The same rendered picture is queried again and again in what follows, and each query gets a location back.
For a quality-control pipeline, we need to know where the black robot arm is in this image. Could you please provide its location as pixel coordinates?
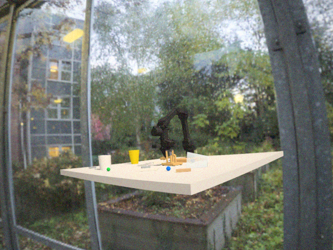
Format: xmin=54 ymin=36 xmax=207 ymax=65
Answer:
xmin=151 ymin=107 xmax=196 ymax=156

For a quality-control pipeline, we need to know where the yellow cup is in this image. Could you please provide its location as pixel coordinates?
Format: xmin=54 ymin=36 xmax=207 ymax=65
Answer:
xmin=129 ymin=150 xmax=139 ymax=164

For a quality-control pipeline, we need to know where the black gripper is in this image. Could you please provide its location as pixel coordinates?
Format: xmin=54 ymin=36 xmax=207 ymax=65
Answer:
xmin=152 ymin=136 xmax=177 ymax=158

